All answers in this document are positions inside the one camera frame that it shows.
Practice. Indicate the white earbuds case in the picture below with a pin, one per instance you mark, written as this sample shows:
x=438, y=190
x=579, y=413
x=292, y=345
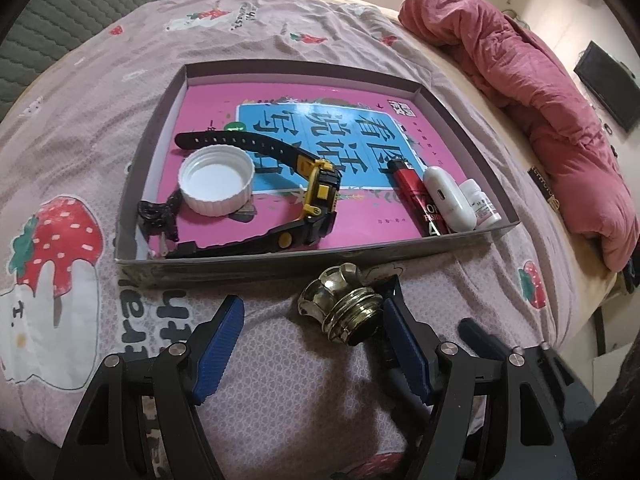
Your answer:
x=450, y=200

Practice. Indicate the chrome metal knob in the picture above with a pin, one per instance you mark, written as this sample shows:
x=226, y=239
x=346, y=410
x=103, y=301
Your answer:
x=340, y=305

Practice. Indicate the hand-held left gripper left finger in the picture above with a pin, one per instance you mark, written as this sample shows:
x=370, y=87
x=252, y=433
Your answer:
x=220, y=350

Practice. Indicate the black and yellow wristwatch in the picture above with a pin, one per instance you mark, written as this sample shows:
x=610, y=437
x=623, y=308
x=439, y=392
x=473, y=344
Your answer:
x=322, y=190

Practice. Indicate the pink crumpled duvet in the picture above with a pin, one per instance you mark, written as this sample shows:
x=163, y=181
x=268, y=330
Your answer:
x=525, y=85

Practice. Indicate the red and black lighter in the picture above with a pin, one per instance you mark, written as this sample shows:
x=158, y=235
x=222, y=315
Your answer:
x=415, y=195

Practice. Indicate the small white pill bottle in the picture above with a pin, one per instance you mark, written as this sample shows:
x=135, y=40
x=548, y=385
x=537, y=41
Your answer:
x=482, y=207

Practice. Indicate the grey quilted headboard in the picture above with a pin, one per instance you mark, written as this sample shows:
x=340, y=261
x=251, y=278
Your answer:
x=60, y=10

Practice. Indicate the white plastic bottle cap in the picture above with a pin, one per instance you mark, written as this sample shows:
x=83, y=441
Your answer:
x=215, y=180

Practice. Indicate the black hair clip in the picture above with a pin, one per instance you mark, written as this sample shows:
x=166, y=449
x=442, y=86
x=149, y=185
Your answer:
x=150, y=212

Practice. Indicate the black wall television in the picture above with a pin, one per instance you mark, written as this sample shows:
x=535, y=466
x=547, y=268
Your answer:
x=610, y=85

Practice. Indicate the pink strawberry print bedsheet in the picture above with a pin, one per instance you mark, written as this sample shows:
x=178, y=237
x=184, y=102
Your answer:
x=300, y=20

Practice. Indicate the pink and blue book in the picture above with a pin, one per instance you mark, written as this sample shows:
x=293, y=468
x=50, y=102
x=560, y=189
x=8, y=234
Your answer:
x=210, y=107

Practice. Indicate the shallow grey cardboard box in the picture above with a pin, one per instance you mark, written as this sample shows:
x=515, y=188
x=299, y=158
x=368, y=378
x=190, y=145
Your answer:
x=225, y=272

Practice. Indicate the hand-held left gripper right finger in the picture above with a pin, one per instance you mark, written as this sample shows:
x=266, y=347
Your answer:
x=407, y=352

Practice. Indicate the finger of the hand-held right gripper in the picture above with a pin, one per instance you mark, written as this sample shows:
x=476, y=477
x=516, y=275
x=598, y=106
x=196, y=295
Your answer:
x=475, y=334
x=395, y=379

